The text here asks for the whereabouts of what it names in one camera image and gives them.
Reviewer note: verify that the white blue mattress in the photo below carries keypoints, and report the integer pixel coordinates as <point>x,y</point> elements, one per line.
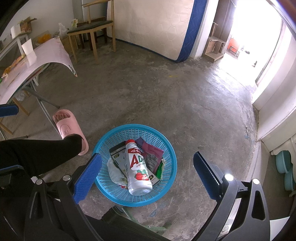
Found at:
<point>168,28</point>

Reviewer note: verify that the blue plastic basket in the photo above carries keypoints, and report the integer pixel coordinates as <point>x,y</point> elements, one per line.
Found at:
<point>166,171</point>

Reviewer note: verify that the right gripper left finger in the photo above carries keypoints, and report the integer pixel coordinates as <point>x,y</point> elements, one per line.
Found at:
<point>53,212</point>

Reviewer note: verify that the purple snack bag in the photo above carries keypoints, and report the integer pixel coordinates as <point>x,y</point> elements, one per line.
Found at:
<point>152,155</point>

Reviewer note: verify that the white paper cup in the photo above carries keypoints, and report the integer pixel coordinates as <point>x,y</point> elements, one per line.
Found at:
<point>28,47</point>

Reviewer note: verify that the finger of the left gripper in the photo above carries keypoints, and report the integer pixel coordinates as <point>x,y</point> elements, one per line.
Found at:
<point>8,110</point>

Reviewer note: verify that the teal plastic basins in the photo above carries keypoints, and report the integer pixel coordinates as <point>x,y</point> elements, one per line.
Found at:
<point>284,166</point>

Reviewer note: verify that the pink slipper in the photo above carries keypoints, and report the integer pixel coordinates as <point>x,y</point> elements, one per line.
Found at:
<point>67,125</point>

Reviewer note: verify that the black trouser leg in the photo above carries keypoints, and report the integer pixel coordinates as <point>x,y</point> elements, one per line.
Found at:
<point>39,156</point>

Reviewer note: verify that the white side table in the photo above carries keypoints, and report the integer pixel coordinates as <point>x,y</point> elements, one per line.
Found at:
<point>17,40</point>

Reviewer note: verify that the wooden step shelf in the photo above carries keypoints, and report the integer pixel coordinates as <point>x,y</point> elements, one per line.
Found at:
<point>214,46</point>

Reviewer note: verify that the wooden chair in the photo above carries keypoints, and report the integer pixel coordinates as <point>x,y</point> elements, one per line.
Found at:
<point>90,28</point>

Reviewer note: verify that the beige paper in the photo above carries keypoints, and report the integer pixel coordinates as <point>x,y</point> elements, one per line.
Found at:
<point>116,175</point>

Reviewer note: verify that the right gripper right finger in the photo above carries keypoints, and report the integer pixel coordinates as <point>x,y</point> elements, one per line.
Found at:
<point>241,211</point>

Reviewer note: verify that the white yogurt drink bottle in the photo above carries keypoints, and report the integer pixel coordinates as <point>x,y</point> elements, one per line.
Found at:
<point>137,174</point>

